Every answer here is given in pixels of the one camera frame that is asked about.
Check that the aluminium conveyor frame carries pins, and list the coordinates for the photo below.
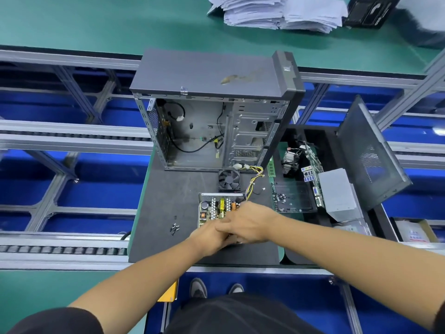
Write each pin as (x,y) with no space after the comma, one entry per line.
(69,135)

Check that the silver power supply unit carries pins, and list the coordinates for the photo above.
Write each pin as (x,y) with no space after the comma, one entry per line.
(226,195)

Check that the person's shoe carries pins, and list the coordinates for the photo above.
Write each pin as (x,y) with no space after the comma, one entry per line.
(198,287)
(236,288)

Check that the person's right shoe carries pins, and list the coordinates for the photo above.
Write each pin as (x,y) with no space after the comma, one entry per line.
(236,288)

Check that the grey computer tower case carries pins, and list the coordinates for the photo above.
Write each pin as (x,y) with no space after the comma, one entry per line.
(201,73)

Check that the clear plastic bag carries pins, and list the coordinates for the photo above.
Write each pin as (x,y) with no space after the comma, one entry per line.
(424,14)

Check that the person's right forearm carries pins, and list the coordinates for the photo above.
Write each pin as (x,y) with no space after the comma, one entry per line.
(347,254)

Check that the silver hard drive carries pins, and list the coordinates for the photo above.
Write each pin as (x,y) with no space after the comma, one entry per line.
(354,226)

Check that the silver optical drive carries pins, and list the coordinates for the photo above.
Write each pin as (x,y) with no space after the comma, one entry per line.
(337,191)

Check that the black foam tray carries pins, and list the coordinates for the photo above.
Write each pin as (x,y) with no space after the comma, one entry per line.
(382,226)

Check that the dark grey foam mat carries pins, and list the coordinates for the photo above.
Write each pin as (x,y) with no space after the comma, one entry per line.
(160,198)

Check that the yellow box with green button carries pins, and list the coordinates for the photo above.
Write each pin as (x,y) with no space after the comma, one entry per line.
(169,292)

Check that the processor cooler with fan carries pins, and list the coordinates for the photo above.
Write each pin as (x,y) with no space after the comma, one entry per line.
(292,158)

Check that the black cooling fan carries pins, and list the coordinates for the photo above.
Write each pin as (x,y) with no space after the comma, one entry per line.
(229,179)

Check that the person's left hand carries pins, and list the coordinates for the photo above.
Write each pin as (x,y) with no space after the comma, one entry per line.
(208,236)

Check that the stack of white papers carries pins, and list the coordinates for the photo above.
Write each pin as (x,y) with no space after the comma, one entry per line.
(278,10)

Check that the person's black shirt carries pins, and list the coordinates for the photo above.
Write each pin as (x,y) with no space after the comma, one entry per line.
(55,323)

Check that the dark grey case side panel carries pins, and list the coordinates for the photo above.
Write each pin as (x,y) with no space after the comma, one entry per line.
(372,153)

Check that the person's right hand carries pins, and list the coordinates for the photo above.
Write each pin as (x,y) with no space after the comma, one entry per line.
(247,222)

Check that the person's black trousers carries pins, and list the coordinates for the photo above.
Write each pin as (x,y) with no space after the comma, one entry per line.
(236,316)

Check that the power supply circuit board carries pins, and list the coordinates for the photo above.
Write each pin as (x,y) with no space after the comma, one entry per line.
(217,206)

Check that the small pile of screws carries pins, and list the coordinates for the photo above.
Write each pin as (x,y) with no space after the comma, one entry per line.
(174,226)

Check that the person's left shoe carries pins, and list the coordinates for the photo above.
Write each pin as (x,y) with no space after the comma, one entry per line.
(198,287)

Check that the green motherboard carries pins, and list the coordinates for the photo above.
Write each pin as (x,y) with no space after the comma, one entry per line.
(292,194)

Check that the person's left forearm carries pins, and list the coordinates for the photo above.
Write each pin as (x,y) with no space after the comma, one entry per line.
(139,288)

